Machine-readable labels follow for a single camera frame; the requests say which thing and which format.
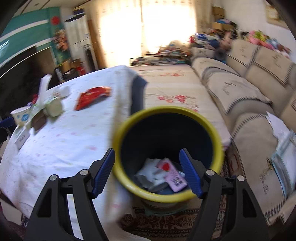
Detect white yogurt cup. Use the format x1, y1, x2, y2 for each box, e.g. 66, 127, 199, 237
11, 106, 30, 126

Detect green white carton box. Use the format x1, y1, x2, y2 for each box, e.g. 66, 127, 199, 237
14, 109, 47, 150

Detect clear green lidded cup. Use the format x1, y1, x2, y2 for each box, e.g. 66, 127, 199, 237
44, 96, 63, 118

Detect white foam fruit net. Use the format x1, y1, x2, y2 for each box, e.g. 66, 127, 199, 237
36, 74, 52, 109

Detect red snack wrapper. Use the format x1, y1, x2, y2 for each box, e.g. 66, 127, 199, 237
74, 86, 111, 111

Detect pink strawberry milk carton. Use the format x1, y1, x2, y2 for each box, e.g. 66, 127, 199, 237
157, 159, 188, 193

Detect white tissue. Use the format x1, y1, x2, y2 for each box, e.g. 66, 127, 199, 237
135, 159, 168, 193

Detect yellow rimmed black trash bin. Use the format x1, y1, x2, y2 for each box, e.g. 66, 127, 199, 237
112, 106, 224, 212

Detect large flat screen television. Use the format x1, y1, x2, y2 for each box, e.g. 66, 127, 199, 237
1, 47, 59, 119

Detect papers and plastic folder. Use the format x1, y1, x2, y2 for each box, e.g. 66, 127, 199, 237
266, 113, 296, 196

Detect black tower fan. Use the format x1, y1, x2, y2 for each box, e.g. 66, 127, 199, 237
84, 44, 96, 72

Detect beige fabric sofa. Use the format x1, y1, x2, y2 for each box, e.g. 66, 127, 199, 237
191, 40, 295, 225

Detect beige floral floor mat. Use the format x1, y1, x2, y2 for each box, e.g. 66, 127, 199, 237
133, 65, 230, 150

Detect cream embroidered curtains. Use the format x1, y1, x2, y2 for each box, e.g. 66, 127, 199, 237
89, 1, 212, 67

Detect pile of books and toys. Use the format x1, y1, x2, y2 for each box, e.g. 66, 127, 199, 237
129, 40, 191, 66

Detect pile of plush toys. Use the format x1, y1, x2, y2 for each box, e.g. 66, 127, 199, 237
208, 18, 291, 56

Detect framed flower painting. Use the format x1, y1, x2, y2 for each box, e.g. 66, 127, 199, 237
264, 1, 288, 29

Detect artificial flower wall decoration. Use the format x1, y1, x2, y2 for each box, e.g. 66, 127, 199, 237
52, 29, 68, 52

